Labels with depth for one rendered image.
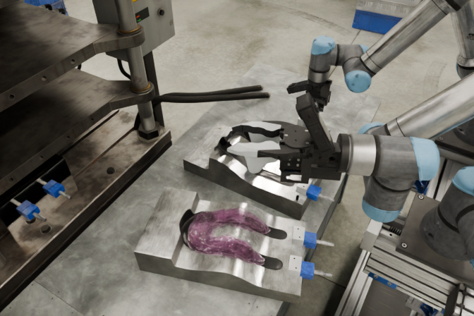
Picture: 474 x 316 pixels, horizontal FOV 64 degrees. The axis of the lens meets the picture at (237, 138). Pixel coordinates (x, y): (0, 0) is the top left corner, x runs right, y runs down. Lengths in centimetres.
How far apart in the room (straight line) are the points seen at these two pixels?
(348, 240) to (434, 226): 129
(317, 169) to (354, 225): 175
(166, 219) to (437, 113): 84
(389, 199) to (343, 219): 170
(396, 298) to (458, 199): 106
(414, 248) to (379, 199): 38
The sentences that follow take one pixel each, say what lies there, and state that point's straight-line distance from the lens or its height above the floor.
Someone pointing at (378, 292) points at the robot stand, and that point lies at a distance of 202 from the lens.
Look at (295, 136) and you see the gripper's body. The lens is 69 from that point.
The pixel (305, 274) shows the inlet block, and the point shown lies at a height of 87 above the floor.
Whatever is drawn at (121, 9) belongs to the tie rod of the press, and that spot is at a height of 137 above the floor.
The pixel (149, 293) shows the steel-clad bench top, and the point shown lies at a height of 80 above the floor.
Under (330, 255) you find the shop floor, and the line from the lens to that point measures 230.
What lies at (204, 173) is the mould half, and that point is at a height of 83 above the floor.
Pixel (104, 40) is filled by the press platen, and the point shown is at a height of 129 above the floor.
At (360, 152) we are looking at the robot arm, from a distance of 69.
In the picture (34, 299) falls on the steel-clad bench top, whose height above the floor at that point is 80.
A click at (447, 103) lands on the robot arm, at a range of 83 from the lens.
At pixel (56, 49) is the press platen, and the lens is 144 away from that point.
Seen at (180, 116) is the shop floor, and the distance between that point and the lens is 310.
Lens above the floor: 192
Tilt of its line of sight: 42 degrees down
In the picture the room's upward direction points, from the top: straight up
